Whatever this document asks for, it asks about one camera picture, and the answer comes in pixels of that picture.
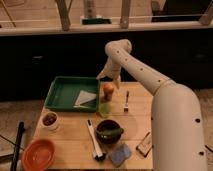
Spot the orange plastic bowl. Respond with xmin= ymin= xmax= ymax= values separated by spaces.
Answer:
xmin=21 ymin=139 xmax=55 ymax=171

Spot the white folded cloth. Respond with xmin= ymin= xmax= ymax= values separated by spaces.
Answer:
xmin=74 ymin=90 xmax=97 ymax=107

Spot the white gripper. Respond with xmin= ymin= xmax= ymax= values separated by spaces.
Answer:
xmin=96 ymin=58 xmax=121 ymax=89

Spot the dark brown bowl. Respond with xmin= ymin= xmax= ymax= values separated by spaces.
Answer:
xmin=95 ymin=120 xmax=124 ymax=144

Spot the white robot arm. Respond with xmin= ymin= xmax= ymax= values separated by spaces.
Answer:
xmin=98 ymin=39 xmax=207 ymax=171

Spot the black pole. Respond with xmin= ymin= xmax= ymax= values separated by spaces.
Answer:
xmin=10 ymin=121 xmax=25 ymax=171

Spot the metal cup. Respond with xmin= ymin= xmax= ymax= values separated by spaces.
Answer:
xmin=104 ymin=92 xmax=113 ymax=101

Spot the green cucumber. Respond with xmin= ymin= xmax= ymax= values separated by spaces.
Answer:
xmin=96 ymin=128 xmax=124 ymax=136

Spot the white bowl with food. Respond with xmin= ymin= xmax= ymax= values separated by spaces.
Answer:
xmin=42 ymin=112 xmax=59 ymax=131

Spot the green plastic tray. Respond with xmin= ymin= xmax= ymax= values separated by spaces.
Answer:
xmin=45 ymin=76 xmax=100 ymax=113

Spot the blue sponge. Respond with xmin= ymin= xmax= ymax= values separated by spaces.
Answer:
xmin=109 ymin=144 xmax=132 ymax=167

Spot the orange apple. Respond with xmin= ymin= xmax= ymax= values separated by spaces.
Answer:
xmin=103 ymin=83 xmax=114 ymax=94

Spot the wooden block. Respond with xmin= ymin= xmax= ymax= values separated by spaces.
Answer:
xmin=136 ymin=132 xmax=152 ymax=157

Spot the small brush with dark handle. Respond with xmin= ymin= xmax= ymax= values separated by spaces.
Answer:
xmin=124 ymin=91 xmax=129 ymax=112

